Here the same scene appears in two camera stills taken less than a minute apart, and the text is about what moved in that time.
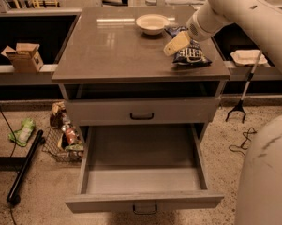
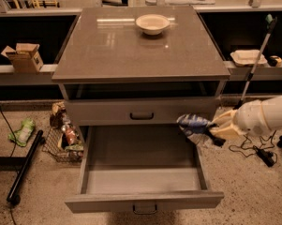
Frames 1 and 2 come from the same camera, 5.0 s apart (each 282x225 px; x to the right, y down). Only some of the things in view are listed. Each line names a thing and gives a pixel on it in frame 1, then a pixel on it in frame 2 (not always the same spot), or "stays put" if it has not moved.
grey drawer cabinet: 136,108 stays put
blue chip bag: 191,56 -> 190,123
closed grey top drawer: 142,111 stays put
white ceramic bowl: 152,23 stays put
